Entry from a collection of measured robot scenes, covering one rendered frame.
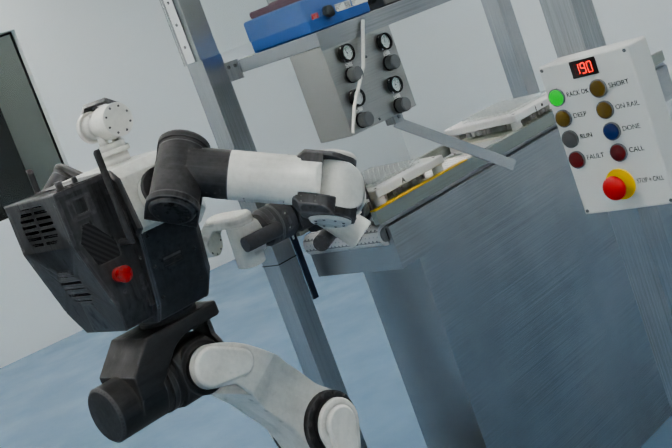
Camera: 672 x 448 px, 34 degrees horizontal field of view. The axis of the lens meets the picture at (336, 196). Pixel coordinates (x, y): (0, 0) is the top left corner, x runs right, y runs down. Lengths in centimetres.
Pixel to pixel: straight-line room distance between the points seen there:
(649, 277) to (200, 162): 80
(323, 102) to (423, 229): 38
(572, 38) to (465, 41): 570
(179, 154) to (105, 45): 570
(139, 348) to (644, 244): 94
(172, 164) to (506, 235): 109
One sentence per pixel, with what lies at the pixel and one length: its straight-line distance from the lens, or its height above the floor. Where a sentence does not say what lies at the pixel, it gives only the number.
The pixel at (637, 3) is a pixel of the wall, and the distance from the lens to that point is 633.
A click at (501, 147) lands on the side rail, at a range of 272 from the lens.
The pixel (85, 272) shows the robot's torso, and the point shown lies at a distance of 203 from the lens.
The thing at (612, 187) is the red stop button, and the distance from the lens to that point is 179.
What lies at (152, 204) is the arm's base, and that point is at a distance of 193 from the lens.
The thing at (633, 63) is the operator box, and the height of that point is 116.
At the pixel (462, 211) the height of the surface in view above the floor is 86.
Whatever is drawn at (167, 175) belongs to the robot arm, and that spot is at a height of 122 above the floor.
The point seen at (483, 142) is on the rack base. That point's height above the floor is 94.
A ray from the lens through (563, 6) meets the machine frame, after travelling 185.
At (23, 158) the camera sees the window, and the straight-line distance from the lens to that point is 752.
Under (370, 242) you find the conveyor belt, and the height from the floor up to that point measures 89.
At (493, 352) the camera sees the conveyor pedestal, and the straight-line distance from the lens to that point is 270.
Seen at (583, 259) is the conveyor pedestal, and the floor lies 55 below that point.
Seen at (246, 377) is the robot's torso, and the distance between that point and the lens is 222.
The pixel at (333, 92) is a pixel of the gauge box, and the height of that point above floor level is 123.
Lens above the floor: 139
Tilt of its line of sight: 9 degrees down
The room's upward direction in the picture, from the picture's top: 20 degrees counter-clockwise
